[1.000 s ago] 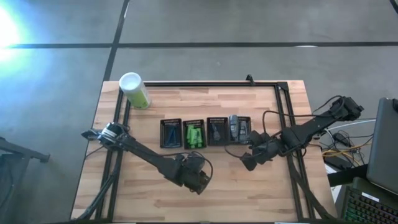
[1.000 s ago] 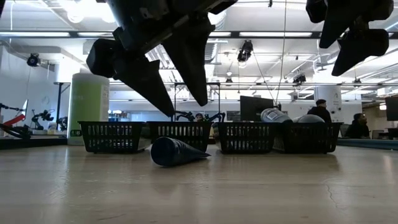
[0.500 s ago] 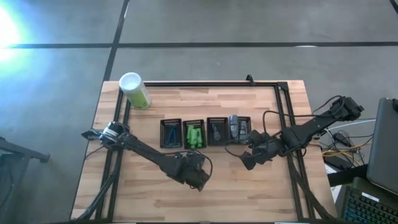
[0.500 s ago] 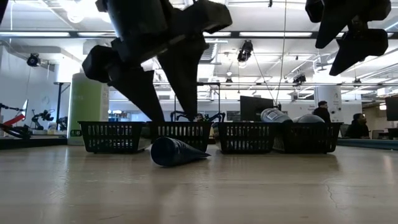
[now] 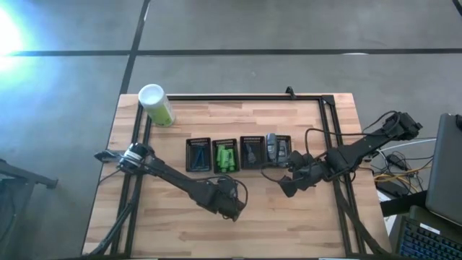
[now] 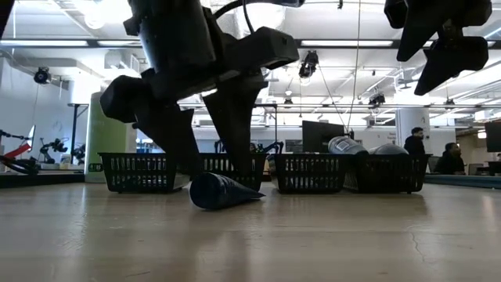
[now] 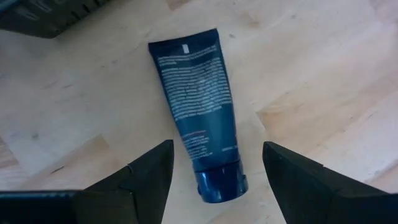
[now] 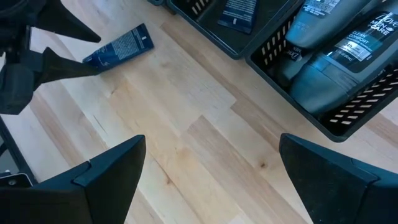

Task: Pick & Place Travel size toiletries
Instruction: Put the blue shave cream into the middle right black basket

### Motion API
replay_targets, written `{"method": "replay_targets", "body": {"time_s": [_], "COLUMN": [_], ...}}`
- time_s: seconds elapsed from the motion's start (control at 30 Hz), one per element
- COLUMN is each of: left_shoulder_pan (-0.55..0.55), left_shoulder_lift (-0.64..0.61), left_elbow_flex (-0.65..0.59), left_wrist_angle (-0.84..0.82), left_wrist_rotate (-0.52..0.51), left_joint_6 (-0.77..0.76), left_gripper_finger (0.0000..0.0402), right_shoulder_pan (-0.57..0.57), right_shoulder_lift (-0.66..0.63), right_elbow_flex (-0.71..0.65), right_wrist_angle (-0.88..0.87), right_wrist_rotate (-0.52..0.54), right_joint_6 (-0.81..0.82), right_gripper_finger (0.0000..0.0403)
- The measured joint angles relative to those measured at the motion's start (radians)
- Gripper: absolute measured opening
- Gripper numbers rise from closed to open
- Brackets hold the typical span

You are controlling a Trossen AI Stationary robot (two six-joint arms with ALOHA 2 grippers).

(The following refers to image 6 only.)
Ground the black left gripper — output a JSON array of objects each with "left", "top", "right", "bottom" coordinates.
[{"left": 100, "top": 0, "right": 301, "bottom": 185}]

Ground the black mesh plastic basket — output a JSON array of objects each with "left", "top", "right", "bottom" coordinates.
[
  {"left": 197, "top": 151, "right": 268, "bottom": 192},
  {"left": 97, "top": 151, "right": 189, "bottom": 193},
  {"left": 346, "top": 153, "right": 431, "bottom": 195},
  {"left": 272, "top": 152, "right": 355, "bottom": 195}
]

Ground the person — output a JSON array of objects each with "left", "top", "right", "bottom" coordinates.
[
  {"left": 402, "top": 126, "right": 430, "bottom": 157},
  {"left": 433, "top": 142, "right": 467, "bottom": 176}
]

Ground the white green wipes canister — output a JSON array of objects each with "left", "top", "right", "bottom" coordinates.
[{"left": 84, "top": 92, "right": 139, "bottom": 184}]

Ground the black monitor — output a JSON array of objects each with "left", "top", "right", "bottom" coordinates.
[
  {"left": 301, "top": 120, "right": 346, "bottom": 154},
  {"left": 484, "top": 121, "right": 501, "bottom": 153}
]

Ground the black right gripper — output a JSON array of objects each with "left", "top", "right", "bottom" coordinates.
[{"left": 384, "top": 0, "right": 493, "bottom": 96}]

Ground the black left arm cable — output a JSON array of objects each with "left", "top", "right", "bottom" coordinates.
[{"left": 213, "top": 0, "right": 306, "bottom": 34}]

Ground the black post stand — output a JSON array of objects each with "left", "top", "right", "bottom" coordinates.
[{"left": 67, "top": 102, "right": 90, "bottom": 165}]

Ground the long ceiling light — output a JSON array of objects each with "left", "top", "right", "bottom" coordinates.
[
  {"left": 0, "top": 38, "right": 90, "bottom": 48},
  {"left": 300, "top": 38, "right": 395, "bottom": 48}
]

